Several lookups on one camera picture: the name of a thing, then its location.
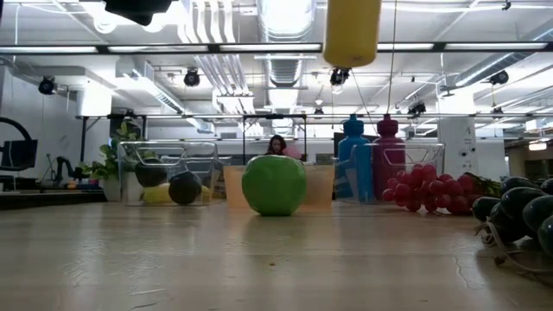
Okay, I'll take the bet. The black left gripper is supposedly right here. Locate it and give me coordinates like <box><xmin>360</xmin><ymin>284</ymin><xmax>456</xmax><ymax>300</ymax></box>
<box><xmin>103</xmin><ymin>0</ymin><xmax>174</xmax><ymax>27</ymax></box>

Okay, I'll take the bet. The dark brown round fruit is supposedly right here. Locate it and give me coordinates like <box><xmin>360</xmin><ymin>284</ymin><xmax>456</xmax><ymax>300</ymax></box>
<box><xmin>134</xmin><ymin>157</ymin><xmax>168</xmax><ymax>188</ymax></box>
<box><xmin>168</xmin><ymin>171</ymin><xmax>203</xmax><ymax>206</ymax></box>

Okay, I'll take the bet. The yellow toy banana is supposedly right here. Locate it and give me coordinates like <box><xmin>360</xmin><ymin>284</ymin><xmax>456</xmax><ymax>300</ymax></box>
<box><xmin>140</xmin><ymin>182</ymin><xmax>213</xmax><ymax>205</ymax></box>

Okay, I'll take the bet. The yellow squeeze bottle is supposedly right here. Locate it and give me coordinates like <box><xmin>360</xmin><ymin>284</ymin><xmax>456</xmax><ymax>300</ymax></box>
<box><xmin>322</xmin><ymin>0</ymin><xmax>384</xmax><ymax>69</ymax></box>

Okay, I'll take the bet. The blue squeeze bottle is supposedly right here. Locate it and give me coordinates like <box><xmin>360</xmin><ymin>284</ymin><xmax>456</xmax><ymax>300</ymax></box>
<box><xmin>336</xmin><ymin>114</ymin><xmax>376</xmax><ymax>203</ymax></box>

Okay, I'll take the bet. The magenta squeeze bottle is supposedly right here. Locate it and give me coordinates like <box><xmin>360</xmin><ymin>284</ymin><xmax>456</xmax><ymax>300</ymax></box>
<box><xmin>372</xmin><ymin>114</ymin><xmax>407</xmax><ymax>202</ymax></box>

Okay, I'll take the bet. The red toy grape bunch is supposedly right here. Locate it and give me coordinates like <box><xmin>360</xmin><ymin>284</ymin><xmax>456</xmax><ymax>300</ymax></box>
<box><xmin>382</xmin><ymin>162</ymin><xmax>502</xmax><ymax>216</ymax></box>

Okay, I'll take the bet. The dark blue toy grape bunch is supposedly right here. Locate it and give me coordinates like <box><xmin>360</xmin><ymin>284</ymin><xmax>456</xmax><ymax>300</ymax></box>
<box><xmin>470</xmin><ymin>175</ymin><xmax>553</xmax><ymax>277</ymax></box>

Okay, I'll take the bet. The clear plastic bin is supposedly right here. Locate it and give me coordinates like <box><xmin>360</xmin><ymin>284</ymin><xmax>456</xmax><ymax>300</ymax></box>
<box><xmin>116</xmin><ymin>140</ymin><xmax>219</xmax><ymax>206</ymax></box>
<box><xmin>334</xmin><ymin>142</ymin><xmax>446</xmax><ymax>205</ymax></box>

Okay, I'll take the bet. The green potted plant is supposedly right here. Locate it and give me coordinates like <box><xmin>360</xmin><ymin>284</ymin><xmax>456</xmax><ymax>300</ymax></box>
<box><xmin>79</xmin><ymin>120</ymin><xmax>161</xmax><ymax>202</ymax></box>

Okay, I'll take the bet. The black background machine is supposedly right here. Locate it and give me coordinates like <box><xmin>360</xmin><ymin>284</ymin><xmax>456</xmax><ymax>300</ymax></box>
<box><xmin>0</xmin><ymin>116</ymin><xmax>39</xmax><ymax>173</ymax></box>

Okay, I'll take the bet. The person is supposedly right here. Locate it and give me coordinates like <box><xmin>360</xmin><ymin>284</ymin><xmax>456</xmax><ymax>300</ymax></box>
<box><xmin>264</xmin><ymin>133</ymin><xmax>303</xmax><ymax>161</ymax></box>

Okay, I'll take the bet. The orange plastic bin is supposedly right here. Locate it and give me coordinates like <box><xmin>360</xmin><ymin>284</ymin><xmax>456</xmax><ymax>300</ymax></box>
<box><xmin>222</xmin><ymin>164</ymin><xmax>336</xmax><ymax>213</ymax></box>

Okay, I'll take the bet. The green toy apple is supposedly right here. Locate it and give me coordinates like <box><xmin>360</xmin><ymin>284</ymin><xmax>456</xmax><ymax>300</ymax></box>
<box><xmin>241</xmin><ymin>154</ymin><xmax>308</xmax><ymax>217</ymax></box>

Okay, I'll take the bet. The black overhead light beam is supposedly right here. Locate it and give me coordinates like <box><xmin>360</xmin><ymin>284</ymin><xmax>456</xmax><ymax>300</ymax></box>
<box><xmin>0</xmin><ymin>41</ymin><xmax>553</xmax><ymax>54</ymax></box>

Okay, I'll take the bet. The black aluminium table frame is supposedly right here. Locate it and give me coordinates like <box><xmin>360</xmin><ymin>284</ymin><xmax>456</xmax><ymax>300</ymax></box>
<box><xmin>0</xmin><ymin>189</ymin><xmax>108</xmax><ymax>212</ymax></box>

